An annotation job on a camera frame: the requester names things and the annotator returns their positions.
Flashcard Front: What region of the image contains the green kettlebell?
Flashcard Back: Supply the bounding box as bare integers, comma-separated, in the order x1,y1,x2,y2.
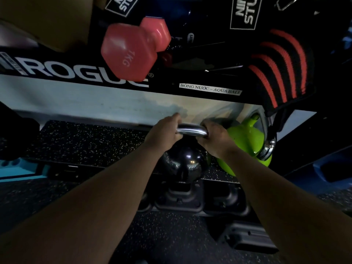
216,112,277,177

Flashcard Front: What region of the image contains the pink hex dumbbell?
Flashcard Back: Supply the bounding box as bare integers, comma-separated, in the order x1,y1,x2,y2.
100,16,172,83

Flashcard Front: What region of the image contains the black rubber weight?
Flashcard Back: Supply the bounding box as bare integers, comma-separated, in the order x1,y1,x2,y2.
154,180,206,213
204,184,251,217
217,221,279,255
137,192,155,213

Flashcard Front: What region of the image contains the person's right hand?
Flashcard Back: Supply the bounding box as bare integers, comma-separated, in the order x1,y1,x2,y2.
196,120,238,160

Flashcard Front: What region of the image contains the person's left forearm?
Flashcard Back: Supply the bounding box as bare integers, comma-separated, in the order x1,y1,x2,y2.
0,143,165,264

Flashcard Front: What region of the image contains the person's left hand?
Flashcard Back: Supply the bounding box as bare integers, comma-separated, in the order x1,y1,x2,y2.
143,113,183,155

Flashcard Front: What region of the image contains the black Rogue storage rack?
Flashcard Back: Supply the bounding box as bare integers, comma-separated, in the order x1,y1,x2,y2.
0,13,352,187

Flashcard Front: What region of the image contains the black kettlebell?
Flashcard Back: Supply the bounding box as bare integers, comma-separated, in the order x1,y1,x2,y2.
159,123,212,184

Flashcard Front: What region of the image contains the silver carabiner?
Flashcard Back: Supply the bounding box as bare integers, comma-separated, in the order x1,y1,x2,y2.
276,0,300,11

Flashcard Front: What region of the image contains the blue foam tube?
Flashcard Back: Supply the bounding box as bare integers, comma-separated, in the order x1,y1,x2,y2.
286,147,352,196

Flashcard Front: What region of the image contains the white paper label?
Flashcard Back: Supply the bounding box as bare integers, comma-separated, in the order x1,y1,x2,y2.
179,83,243,96

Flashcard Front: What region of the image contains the person's right forearm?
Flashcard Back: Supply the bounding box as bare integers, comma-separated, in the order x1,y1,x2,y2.
217,147,352,264

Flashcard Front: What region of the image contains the black red striped wrist wrap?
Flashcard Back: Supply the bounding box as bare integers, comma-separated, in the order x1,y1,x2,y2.
247,27,316,117

